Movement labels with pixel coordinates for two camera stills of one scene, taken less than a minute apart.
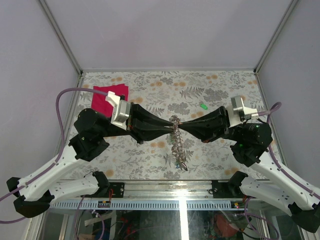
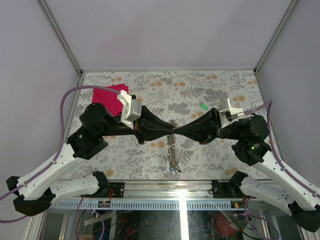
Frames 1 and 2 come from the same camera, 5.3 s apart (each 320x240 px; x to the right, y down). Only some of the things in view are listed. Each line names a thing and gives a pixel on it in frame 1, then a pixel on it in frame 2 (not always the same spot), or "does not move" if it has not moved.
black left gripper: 138,124 does not move
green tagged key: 204,106 does not move
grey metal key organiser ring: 178,151 to 171,140
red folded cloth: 99,102 does not move
